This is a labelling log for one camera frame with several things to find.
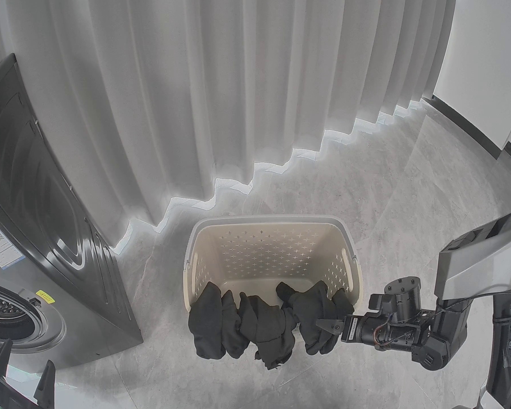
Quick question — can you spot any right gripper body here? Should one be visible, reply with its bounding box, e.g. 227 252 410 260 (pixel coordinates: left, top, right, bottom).
342 313 389 345

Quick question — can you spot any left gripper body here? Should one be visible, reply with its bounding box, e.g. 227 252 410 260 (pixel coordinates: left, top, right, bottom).
0 348 40 409

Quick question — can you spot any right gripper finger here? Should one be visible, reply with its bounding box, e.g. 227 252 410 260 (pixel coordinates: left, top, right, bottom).
315 318 345 336

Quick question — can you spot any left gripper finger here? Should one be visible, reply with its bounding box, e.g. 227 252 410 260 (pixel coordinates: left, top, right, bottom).
0 339 13 379
33 359 56 406

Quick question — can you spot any heap of dark clothes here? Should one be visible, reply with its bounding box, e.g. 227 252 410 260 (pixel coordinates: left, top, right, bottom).
188 281 355 371

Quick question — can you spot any cream laundry basket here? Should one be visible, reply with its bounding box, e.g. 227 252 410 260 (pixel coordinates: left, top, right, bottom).
182 215 364 317

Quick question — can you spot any grey washing machine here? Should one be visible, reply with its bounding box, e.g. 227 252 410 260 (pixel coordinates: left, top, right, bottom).
0 53 144 368

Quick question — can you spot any white curtain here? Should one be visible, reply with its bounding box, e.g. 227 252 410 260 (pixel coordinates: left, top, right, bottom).
0 0 460 255

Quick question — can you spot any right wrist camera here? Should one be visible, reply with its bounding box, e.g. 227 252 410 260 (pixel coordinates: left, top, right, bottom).
368 293 388 314

